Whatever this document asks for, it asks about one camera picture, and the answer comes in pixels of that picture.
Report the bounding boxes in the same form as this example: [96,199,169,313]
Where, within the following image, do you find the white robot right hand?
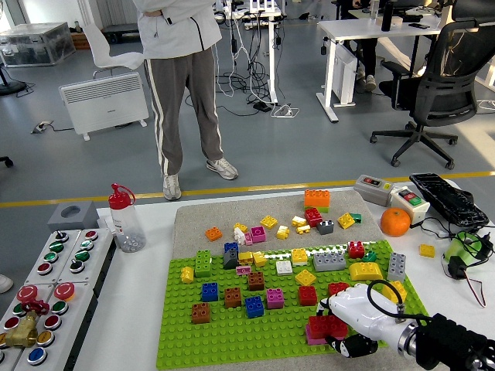
[316,283,408,359]

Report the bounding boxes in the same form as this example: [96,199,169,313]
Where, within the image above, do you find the long red brick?
[308,315,349,339]

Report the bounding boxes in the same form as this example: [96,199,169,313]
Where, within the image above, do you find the green studded baseplate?
[155,239,442,369]

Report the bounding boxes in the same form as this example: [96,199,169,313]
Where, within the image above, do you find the large yellow square brick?
[382,281,408,305]

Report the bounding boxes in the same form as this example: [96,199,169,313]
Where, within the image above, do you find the red rounded brick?
[328,281,351,298]

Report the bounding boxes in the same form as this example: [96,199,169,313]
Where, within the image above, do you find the yellow curved long brick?
[349,261,384,281]

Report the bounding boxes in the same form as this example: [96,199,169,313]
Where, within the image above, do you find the long magenta brick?
[305,324,337,345]

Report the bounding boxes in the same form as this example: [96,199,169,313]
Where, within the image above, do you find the long grey brick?
[312,252,347,272]

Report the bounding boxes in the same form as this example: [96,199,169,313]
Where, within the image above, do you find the white plastic chair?
[83,22,145,80]

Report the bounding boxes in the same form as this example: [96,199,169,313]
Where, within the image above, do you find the magenta square brick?
[265,288,285,309]

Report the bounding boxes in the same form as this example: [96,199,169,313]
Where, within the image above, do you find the orange fruit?
[380,207,411,237]

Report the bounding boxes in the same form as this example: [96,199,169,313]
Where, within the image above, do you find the white panel heater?
[58,71,150,141]

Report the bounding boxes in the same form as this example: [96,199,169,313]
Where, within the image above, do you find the dark red square brick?
[304,207,324,228]

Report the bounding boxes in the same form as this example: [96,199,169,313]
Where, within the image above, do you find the brown square brick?
[191,301,212,325]
[247,271,266,291]
[224,287,243,309]

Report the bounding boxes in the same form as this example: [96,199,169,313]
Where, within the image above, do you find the transparent storage case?
[0,22,77,69]

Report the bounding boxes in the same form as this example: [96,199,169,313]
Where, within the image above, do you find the long orange brick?
[304,189,332,209]

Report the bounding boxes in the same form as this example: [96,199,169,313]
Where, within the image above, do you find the black keyboard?
[408,172,490,228]

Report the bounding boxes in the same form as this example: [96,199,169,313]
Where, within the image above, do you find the dark grey slope brick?
[223,248,241,271]

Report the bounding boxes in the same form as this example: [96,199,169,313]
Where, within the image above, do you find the grey floor socket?
[30,120,55,135]

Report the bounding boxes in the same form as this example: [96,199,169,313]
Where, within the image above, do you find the black fan stand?
[0,63,27,97]

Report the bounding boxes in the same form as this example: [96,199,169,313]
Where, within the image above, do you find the grey felt mat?
[171,189,454,371]

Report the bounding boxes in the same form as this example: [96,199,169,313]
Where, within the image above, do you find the white panel under desk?
[331,40,357,106]

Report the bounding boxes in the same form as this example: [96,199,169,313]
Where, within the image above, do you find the clear bottle with red cap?
[108,182,147,254]

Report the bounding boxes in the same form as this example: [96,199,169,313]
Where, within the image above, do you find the white office desk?
[316,15,442,124]

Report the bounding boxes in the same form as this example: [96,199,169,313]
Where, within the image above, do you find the grey block with round hole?
[47,200,100,234]

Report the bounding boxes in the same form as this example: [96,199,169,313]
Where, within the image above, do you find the black mesh office chair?
[369,0,495,170]

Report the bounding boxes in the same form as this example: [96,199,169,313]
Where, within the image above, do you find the grey four-button control box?
[56,227,116,285]
[24,230,83,285]

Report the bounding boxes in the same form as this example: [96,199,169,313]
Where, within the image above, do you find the grey box with mushroom button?
[0,284,55,371]
[13,281,97,371]

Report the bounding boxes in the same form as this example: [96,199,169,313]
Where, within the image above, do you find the black servo with wires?
[447,256,488,309]

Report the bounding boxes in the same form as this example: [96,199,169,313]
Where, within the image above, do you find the white red-green switch box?
[391,186,431,227]

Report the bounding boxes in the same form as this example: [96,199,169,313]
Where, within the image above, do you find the grey switch box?
[353,174,395,206]

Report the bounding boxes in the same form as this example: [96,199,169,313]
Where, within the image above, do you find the white desk with cables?
[216,0,289,105]

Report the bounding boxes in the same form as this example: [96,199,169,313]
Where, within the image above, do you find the black plug with cord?
[419,216,495,264]

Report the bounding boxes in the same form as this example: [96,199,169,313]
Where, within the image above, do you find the brass valve with red handle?
[3,300,50,349]

